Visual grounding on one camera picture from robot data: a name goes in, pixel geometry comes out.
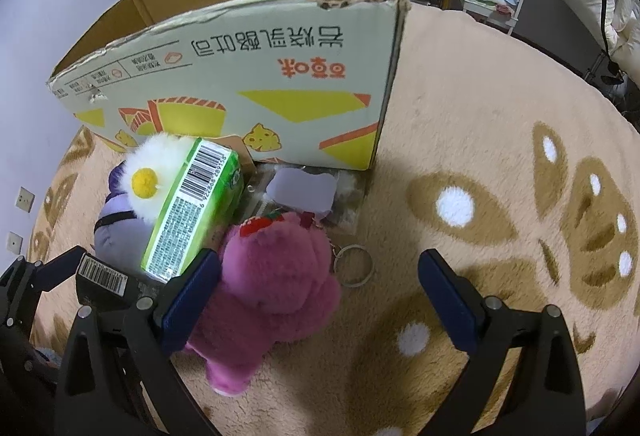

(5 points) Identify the clear plastic packet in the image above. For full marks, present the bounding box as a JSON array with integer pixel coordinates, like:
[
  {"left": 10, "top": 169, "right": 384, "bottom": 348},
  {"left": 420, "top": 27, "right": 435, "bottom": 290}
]
[{"left": 250, "top": 163, "right": 368, "bottom": 234}]

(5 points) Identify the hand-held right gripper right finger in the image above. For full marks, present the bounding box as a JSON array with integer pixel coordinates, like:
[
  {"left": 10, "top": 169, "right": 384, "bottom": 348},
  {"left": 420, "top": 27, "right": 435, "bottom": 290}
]
[{"left": 417, "top": 248, "right": 587, "bottom": 436}]

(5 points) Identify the purple grey plush toy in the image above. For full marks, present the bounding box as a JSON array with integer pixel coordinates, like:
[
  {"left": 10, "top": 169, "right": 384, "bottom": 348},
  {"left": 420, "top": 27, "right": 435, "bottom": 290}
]
[{"left": 94, "top": 163, "right": 166, "bottom": 277}]

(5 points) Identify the black barcode packet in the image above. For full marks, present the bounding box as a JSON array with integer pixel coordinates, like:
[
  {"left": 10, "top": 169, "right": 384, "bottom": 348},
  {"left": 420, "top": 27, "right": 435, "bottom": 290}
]
[{"left": 75, "top": 253, "right": 166, "bottom": 311}]

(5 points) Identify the white fluffy duck plush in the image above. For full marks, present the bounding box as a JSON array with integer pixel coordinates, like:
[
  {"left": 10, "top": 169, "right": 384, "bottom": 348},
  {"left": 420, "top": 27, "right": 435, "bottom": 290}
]
[{"left": 122, "top": 133, "right": 198, "bottom": 221}]

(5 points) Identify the beige patterned blanket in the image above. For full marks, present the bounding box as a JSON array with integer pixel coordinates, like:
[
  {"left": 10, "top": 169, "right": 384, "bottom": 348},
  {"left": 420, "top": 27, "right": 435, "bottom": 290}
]
[{"left": 27, "top": 6, "right": 640, "bottom": 436}]

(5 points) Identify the printed cardboard box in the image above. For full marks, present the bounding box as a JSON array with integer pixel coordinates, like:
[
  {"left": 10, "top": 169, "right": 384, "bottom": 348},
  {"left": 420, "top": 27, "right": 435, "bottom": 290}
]
[{"left": 46, "top": 0, "right": 412, "bottom": 173}]

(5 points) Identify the green tissue pack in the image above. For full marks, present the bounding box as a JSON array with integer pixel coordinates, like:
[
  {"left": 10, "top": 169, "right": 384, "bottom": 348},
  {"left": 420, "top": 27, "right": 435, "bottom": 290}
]
[{"left": 141, "top": 137, "right": 246, "bottom": 284}]

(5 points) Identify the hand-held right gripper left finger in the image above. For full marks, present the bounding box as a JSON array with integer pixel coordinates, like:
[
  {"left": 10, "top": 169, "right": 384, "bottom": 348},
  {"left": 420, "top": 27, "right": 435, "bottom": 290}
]
[{"left": 54, "top": 248, "right": 223, "bottom": 436}]

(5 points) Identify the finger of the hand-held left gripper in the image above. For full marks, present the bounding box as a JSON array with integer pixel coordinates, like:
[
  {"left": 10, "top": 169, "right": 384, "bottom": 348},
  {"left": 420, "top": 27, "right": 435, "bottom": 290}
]
[
  {"left": 31, "top": 246, "right": 88, "bottom": 297},
  {"left": 0, "top": 256, "right": 41, "bottom": 332}
]

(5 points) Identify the pink bear plush toy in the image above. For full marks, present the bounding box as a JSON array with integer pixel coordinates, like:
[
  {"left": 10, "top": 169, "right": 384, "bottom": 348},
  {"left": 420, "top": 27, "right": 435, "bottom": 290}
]
[{"left": 182, "top": 211, "right": 343, "bottom": 397}]

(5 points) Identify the metal key ring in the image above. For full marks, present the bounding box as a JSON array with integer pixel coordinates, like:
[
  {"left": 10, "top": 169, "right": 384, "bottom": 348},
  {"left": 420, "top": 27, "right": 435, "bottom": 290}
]
[{"left": 332, "top": 243, "right": 374, "bottom": 287}]

